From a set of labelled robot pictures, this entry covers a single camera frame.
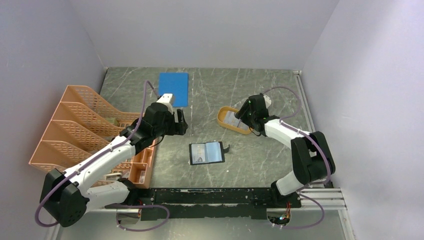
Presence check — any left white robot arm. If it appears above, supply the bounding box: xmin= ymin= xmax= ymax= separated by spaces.
xmin=34 ymin=102 xmax=188 ymax=228

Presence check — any blue flat mat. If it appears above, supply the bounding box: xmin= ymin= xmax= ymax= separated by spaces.
xmin=158 ymin=72 xmax=189 ymax=108

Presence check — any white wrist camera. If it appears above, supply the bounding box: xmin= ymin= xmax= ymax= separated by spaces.
xmin=263 ymin=95 xmax=272 ymax=109
xmin=156 ymin=93 xmax=175 ymax=108

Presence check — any orange mesh file rack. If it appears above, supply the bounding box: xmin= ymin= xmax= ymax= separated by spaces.
xmin=29 ymin=85 xmax=139 ymax=173

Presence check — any yellow oval tray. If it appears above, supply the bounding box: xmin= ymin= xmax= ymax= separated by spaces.
xmin=216 ymin=106 xmax=251 ymax=135

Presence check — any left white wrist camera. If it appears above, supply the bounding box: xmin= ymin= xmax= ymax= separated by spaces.
xmin=156 ymin=93 xmax=175 ymax=108

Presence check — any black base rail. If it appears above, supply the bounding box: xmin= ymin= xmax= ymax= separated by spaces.
xmin=104 ymin=187 xmax=302 ymax=222

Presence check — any black card holder wallet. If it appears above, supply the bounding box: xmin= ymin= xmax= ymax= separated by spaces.
xmin=188 ymin=141 xmax=231 ymax=166

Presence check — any silver VIP card stack left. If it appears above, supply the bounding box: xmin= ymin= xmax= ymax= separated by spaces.
xmin=223 ymin=110 xmax=240 ymax=127

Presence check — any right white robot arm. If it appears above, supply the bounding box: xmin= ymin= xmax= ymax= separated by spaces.
xmin=235 ymin=93 xmax=336 ymax=207

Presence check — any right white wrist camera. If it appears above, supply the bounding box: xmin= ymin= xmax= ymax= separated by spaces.
xmin=263 ymin=95 xmax=272 ymax=109

